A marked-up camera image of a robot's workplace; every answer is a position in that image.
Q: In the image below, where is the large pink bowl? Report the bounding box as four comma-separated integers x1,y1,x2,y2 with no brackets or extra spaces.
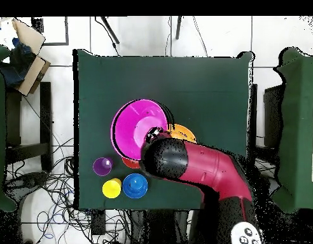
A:
110,98,169,161

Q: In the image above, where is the large orange bowl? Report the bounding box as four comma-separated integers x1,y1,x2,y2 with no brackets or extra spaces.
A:
167,123,197,144

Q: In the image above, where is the small red-orange bowl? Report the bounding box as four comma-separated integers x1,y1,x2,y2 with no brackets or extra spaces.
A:
121,156,142,170

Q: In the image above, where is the small dark blue bowl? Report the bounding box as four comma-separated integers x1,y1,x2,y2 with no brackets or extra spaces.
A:
122,173,149,200

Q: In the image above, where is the yellow cup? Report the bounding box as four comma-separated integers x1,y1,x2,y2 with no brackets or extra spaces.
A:
102,177,122,200

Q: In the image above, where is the dark green table cloth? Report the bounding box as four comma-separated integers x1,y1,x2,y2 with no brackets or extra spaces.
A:
73,48,255,212

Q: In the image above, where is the purple cup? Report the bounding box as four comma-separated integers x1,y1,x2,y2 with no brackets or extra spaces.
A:
92,156,114,177

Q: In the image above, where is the black power brick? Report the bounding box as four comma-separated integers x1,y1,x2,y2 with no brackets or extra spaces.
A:
91,210,106,236

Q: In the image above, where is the black tripod leg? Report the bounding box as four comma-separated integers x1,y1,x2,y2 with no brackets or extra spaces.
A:
175,16,183,40
100,16,120,44

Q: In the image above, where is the grey base with black knob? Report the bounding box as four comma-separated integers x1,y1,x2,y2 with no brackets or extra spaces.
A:
8,171,49,195

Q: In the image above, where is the cardboard box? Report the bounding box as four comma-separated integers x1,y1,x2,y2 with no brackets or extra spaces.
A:
0,18,52,97

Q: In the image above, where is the dark blue cloth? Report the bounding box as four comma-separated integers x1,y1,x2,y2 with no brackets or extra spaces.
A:
0,37,36,87

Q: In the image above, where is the tangle of cables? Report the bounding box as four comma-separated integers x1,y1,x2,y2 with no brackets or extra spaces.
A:
6,137,132,244

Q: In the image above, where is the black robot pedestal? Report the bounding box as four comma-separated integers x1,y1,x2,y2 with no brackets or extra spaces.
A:
129,210,190,244

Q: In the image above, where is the black rectangular frame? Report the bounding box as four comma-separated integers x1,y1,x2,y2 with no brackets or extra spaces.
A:
31,16,69,46

